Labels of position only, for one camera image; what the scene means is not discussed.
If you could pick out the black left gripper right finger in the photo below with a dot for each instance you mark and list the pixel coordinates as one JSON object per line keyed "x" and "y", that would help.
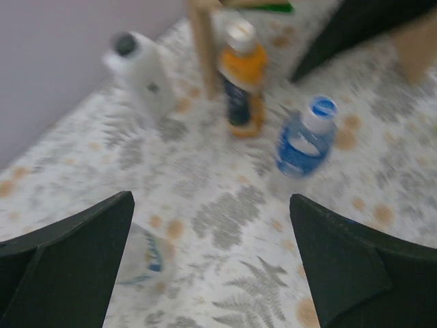
{"x": 360, "y": 277}

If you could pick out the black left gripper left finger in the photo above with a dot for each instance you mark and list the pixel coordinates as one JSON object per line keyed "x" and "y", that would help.
{"x": 63, "y": 275}

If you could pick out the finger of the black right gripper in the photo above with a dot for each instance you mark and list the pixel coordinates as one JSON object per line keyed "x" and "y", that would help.
{"x": 354, "y": 22}

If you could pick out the clear water bottle white-blue label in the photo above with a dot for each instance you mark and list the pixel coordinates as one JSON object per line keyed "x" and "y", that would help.
{"x": 147, "y": 259}

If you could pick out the blue bottle cap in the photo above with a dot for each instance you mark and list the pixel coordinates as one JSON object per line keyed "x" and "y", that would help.
{"x": 319, "y": 114}

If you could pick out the orange juice bottle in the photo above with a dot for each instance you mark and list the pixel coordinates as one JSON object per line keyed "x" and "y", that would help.
{"x": 242, "y": 64}

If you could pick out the blue label water bottle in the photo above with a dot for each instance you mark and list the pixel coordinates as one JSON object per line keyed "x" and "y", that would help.
{"x": 304, "y": 144}

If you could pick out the white square lotion bottle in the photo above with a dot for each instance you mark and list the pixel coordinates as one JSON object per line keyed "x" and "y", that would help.
{"x": 135, "y": 63}

